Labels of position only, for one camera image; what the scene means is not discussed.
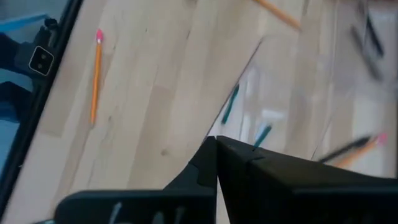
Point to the person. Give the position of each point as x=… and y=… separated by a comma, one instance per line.
x=12, y=53

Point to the orange pencil pink eraser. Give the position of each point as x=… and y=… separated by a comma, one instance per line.
x=280, y=14
x=96, y=77
x=357, y=154

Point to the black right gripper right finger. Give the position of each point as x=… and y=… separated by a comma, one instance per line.
x=295, y=199

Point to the black pen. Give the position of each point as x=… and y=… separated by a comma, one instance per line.
x=345, y=150
x=365, y=53

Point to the black table edge beam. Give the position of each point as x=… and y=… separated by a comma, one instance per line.
x=37, y=105

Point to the wide clear plastic bin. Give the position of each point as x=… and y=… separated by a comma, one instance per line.
x=280, y=102

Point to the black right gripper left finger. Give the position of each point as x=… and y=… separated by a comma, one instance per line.
x=186, y=205

